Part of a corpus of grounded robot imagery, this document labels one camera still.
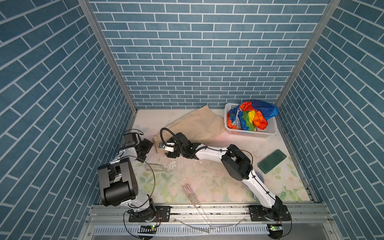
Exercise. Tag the pink chopstick pair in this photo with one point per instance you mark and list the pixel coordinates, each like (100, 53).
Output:
(191, 195)

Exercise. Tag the clear plastic tube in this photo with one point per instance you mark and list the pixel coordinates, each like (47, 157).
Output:
(154, 168)

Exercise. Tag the aluminium front rail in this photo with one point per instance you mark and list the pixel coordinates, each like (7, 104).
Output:
(210, 214)

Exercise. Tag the white cable duct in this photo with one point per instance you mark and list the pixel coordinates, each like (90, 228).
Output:
(181, 230)

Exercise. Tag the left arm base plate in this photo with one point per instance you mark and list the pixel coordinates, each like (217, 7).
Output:
(151, 214)

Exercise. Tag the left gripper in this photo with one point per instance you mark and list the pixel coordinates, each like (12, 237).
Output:
(146, 144)

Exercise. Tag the lavender mug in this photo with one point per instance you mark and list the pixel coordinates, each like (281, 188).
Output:
(255, 183)

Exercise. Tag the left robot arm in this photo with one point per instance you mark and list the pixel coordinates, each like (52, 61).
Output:
(117, 179)

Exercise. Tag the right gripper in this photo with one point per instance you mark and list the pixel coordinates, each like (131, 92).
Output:
(171, 155)

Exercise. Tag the rainbow coloured shorts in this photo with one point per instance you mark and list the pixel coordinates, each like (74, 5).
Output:
(251, 115)

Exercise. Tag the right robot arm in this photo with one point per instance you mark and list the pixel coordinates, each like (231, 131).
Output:
(235, 161)

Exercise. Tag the white plastic basket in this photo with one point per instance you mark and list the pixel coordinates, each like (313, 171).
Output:
(270, 130)

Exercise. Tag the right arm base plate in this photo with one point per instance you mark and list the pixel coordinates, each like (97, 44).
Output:
(268, 212)

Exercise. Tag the beige shorts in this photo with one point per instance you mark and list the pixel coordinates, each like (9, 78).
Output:
(201, 126)

